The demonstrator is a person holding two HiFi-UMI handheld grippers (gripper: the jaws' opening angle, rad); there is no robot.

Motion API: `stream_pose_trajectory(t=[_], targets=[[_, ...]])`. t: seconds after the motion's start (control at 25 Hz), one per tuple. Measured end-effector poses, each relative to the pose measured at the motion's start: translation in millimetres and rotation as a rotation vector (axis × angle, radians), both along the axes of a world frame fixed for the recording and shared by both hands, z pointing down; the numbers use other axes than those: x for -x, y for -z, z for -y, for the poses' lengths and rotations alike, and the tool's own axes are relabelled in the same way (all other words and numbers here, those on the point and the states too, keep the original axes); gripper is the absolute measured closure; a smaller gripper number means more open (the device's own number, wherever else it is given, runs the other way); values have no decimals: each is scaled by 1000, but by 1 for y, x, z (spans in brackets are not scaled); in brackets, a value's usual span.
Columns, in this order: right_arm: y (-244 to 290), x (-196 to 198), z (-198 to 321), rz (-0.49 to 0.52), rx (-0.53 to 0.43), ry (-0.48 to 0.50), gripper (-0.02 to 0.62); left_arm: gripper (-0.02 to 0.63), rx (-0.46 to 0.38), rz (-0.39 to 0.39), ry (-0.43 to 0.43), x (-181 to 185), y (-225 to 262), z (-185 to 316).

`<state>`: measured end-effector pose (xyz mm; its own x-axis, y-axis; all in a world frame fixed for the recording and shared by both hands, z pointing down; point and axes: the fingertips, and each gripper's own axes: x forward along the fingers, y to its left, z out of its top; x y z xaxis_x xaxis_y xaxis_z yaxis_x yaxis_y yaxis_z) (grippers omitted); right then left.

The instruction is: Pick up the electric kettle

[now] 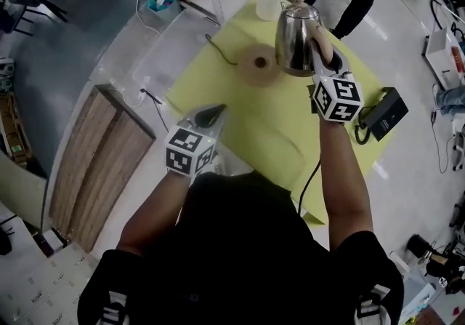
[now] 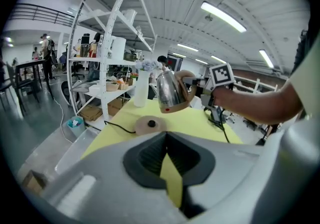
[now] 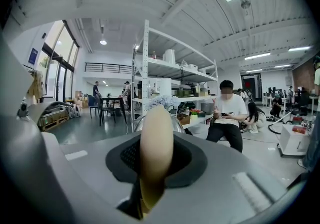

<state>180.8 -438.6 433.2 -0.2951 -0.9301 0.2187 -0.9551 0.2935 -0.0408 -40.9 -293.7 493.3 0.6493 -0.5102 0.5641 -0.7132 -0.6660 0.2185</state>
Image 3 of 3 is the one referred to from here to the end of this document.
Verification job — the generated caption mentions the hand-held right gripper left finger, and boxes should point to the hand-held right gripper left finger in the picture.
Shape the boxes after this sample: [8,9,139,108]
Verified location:
[40,131,143,224]

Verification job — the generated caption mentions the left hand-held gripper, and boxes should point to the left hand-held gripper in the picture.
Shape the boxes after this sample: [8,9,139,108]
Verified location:
[16,100,30,118]

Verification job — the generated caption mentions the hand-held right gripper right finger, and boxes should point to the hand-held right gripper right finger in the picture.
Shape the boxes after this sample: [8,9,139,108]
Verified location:
[149,132,286,224]

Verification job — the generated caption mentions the silver electric kettle beige handle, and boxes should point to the silver electric kettle beige handle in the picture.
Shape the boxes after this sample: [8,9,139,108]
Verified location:
[131,104,188,215]

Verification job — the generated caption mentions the beige hanging coat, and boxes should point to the beige hanging coat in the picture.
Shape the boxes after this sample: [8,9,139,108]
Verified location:
[26,70,48,105]

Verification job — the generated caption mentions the wooden pallets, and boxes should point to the wooden pallets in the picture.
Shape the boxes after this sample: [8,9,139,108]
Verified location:
[37,111,70,133]

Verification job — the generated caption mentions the white black helmet device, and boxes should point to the white black helmet device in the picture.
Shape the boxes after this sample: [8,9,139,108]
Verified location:
[66,104,81,119]

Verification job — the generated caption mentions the stacked cardboard boxes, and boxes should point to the stacked cardboard boxes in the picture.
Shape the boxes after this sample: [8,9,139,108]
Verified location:
[73,90,90,108]

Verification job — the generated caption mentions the black chair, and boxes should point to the black chair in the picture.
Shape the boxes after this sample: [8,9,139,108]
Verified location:
[87,94,103,118]

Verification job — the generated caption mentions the large glass window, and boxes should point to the large glass window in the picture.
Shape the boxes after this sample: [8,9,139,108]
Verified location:
[37,19,81,103]

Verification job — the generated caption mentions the long table black legs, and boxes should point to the long table black legs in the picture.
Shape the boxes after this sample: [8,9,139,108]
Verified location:
[98,96,128,127]

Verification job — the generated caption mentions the small potted red flowers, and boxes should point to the small potted red flowers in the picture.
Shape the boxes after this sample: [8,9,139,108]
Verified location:
[189,108,201,121]

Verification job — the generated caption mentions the white low cabinet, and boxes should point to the white low cabinet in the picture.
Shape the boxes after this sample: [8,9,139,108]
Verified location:
[276,124,313,157]

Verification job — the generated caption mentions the red box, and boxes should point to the red box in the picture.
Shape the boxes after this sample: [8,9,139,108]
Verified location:
[291,125,309,135]

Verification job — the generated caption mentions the black balcony railing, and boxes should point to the black balcony railing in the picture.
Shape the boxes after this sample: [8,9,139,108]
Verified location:
[84,62,138,75]

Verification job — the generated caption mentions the dark double door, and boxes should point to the dark double door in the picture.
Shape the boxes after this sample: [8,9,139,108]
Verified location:
[240,74,263,101]

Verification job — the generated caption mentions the desk with black monitors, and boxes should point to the desk with black monitors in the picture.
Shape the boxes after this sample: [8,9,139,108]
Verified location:
[262,87,288,108]

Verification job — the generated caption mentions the pale blue flower bouquet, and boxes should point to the pale blue flower bouquet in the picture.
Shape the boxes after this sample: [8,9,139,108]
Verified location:
[147,95,181,112]

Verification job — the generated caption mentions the white cylindrical container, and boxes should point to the white cylindrical container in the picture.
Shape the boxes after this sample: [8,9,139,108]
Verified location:
[158,77,173,96]

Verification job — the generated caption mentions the white metal shelving rack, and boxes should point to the white metal shelving rack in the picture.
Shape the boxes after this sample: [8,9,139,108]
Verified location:
[130,19,220,128]

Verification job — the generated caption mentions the ceiling strip light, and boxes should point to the ceiling strip light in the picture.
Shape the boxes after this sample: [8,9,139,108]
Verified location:
[244,52,271,61]
[287,46,312,52]

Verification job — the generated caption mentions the white rectangular appliance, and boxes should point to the white rectangular appliance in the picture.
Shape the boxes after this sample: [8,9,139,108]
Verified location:
[162,49,176,65]

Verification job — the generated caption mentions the blue wall poster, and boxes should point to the blue wall poster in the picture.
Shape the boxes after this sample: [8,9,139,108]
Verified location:
[28,47,39,65]

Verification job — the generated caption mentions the black vacuum hose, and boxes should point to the black vacuum hose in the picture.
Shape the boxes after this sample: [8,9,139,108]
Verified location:
[267,111,296,135]

